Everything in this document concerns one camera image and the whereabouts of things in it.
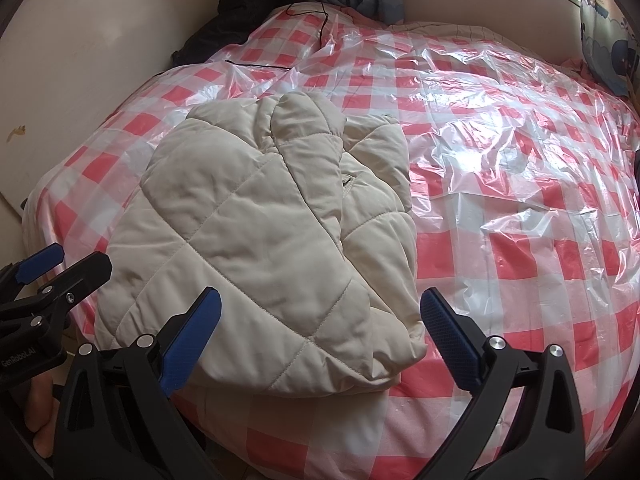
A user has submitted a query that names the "beige quilted jacket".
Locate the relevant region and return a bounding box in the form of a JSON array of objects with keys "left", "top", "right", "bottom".
[{"left": 94, "top": 92, "right": 426, "bottom": 398}]

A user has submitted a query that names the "dark clothes pile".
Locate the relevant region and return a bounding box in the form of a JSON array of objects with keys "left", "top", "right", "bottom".
[{"left": 171, "top": 0, "right": 308, "bottom": 67}]

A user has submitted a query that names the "left hand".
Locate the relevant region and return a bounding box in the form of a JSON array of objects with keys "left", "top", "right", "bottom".
[{"left": 25, "top": 372, "right": 58, "bottom": 458}]

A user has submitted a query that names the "red white checkered plastic sheet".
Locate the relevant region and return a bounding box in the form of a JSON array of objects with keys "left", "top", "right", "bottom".
[{"left": 22, "top": 4, "right": 639, "bottom": 465}]

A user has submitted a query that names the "blue pink right curtain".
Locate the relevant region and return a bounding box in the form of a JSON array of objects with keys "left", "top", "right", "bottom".
[{"left": 580, "top": 0, "right": 639, "bottom": 98}]

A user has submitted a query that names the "beige headboard panel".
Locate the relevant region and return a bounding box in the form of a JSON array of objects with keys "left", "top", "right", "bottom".
[{"left": 405, "top": 0, "right": 582, "bottom": 64}]

